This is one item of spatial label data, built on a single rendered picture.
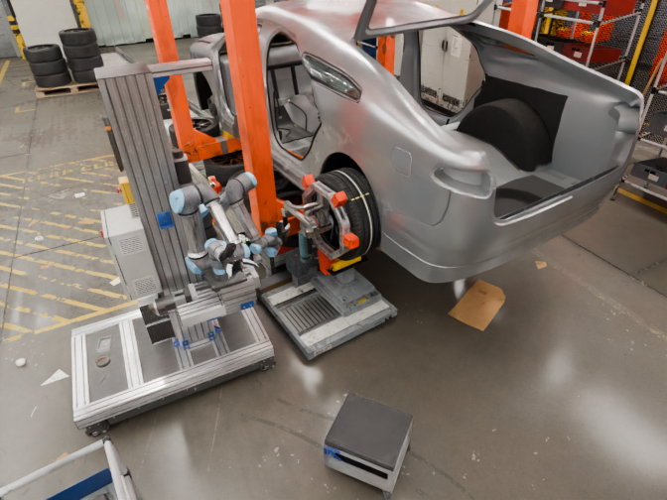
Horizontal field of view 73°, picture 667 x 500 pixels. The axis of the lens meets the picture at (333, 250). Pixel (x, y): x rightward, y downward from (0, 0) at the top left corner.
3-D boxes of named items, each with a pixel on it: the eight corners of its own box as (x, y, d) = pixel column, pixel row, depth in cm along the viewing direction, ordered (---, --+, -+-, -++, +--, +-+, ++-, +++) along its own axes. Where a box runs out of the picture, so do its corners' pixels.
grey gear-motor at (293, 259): (337, 277, 398) (336, 244, 377) (296, 295, 379) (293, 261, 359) (327, 266, 410) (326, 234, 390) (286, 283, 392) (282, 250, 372)
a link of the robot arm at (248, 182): (200, 208, 319) (235, 176, 280) (214, 199, 330) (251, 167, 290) (209, 222, 321) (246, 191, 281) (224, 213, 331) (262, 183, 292)
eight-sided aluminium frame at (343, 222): (350, 268, 326) (349, 201, 294) (342, 271, 323) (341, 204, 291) (312, 234, 363) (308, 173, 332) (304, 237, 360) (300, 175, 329)
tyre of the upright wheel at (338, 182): (326, 199, 378) (365, 265, 358) (301, 207, 367) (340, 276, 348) (347, 148, 322) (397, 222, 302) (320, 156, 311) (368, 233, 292)
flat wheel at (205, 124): (229, 134, 635) (227, 117, 622) (205, 153, 584) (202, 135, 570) (189, 130, 652) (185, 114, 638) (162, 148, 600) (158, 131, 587)
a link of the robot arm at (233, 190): (224, 185, 272) (261, 254, 287) (237, 178, 279) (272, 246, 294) (214, 187, 280) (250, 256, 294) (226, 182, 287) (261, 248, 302)
